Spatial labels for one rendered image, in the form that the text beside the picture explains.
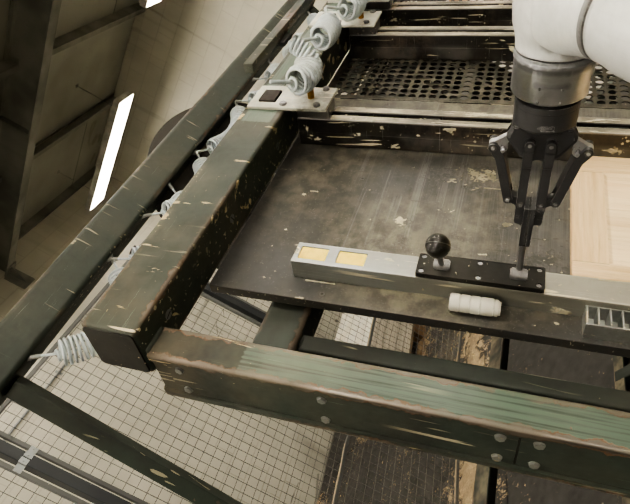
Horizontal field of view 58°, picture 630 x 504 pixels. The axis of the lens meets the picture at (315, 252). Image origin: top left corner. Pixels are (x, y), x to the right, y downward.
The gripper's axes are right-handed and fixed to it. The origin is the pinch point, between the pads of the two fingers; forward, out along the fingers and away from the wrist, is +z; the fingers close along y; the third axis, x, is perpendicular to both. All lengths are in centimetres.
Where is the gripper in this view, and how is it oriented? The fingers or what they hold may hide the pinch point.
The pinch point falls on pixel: (527, 222)
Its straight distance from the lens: 87.6
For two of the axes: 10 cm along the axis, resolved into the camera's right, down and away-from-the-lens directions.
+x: 3.0, -6.7, 6.8
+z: 1.2, 7.3, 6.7
